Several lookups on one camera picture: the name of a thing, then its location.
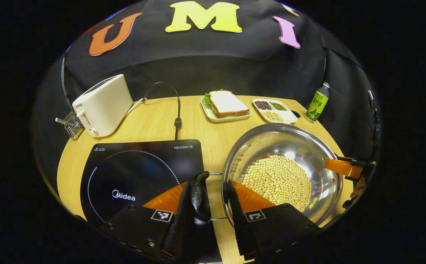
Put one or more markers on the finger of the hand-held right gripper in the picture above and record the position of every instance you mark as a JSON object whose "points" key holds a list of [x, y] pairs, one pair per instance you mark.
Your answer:
{"points": [[341, 167]]}

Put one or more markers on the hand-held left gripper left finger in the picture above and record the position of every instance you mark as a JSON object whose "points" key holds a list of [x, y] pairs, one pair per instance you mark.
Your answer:
{"points": [[178, 227]]}

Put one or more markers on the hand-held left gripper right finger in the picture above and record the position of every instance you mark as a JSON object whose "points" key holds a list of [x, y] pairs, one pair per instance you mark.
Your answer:
{"points": [[237, 223]]}

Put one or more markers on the stainless steel pot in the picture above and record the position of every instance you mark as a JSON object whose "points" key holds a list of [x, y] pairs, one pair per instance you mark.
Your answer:
{"points": [[271, 143]]}

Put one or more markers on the black induction cooktop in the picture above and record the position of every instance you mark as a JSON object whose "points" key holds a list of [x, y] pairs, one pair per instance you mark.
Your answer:
{"points": [[125, 172]]}

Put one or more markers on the soybeans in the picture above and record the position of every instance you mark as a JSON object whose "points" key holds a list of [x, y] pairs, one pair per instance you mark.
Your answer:
{"points": [[279, 179]]}

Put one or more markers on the green drink bottle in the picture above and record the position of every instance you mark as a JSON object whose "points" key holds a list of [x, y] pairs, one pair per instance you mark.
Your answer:
{"points": [[317, 104]]}

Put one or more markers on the white divided dish with beans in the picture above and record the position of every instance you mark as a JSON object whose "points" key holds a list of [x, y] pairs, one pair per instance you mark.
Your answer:
{"points": [[275, 111]]}

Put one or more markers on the white rectangular plate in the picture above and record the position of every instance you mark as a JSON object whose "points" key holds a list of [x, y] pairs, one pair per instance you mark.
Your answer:
{"points": [[207, 112]]}

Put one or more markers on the sandwich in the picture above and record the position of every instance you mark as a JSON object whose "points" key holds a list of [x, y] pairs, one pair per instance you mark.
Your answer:
{"points": [[227, 103]]}

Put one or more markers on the white toaster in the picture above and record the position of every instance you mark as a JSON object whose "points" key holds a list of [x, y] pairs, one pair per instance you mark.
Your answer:
{"points": [[105, 106]]}

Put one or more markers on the black backdrop cloth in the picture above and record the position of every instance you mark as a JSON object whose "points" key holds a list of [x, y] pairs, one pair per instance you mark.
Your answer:
{"points": [[198, 62]]}

